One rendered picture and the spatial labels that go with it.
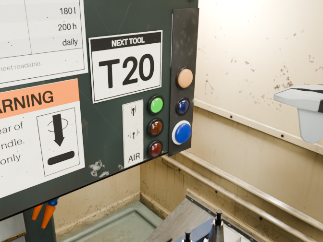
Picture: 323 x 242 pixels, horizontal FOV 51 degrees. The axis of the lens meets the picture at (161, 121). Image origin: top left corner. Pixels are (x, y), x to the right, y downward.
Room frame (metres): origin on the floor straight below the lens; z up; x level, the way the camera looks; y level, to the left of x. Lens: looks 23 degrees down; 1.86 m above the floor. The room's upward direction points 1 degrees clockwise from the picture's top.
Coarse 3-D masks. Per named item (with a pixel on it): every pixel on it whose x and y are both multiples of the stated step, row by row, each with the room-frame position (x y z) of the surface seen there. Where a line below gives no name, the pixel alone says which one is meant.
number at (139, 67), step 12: (156, 48) 0.40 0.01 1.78; (120, 60) 0.37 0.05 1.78; (132, 60) 0.38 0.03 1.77; (144, 60) 0.39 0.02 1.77; (156, 60) 0.40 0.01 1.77; (120, 72) 0.37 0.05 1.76; (132, 72) 0.38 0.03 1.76; (144, 72) 0.39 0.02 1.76; (156, 72) 0.40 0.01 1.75; (132, 84) 0.38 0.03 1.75; (144, 84) 0.39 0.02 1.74
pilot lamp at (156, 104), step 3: (156, 99) 0.40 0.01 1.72; (159, 99) 0.40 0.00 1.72; (153, 102) 0.39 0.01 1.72; (156, 102) 0.39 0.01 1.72; (159, 102) 0.40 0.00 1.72; (162, 102) 0.40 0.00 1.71; (153, 105) 0.39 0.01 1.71; (156, 105) 0.39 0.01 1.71; (159, 105) 0.40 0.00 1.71; (153, 108) 0.39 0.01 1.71; (156, 108) 0.39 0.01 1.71; (159, 108) 0.40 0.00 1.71; (153, 111) 0.39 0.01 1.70; (156, 111) 0.40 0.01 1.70
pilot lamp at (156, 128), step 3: (153, 123) 0.39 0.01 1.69; (156, 123) 0.40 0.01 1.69; (159, 123) 0.40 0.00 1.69; (153, 126) 0.39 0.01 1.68; (156, 126) 0.39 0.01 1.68; (159, 126) 0.40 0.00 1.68; (153, 129) 0.39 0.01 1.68; (156, 129) 0.39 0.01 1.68; (159, 129) 0.40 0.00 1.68; (153, 132) 0.39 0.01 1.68; (156, 132) 0.39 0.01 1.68; (159, 132) 0.40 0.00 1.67
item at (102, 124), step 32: (96, 0) 0.35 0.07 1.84; (128, 0) 0.38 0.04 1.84; (160, 0) 0.41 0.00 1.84; (192, 0) 0.44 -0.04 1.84; (96, 32) 0.35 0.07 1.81; (128, 32) 0.38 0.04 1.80; (128, 96) 0.37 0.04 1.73; (96, 128) 0.34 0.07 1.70; (96, 160) 0.34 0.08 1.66; (32, 192) 0.29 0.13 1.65; (64, 192) 0.31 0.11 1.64
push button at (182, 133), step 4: (180, 124) 0.43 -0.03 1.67; (184, 124) 0.43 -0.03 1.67; (188, 124) 0.43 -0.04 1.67; (180, 128) 0.42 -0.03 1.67; (184, 128) 0.42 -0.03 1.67; (188, 128) 0.43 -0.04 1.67; (176, 132) 0.42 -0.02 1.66; (180, 132) 0.42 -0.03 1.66; (184, 132) 0.42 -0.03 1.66; (188, 132) 0.43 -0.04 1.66; (176, 136) 0.42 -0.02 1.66; (180, 136) 0.42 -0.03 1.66; (184, 136) 0.42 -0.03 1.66; (188, 136) 0.43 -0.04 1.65; (176, 140) 0.42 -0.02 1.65; (180, 140) 0.42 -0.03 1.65; (184, 140) 0.43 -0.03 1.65
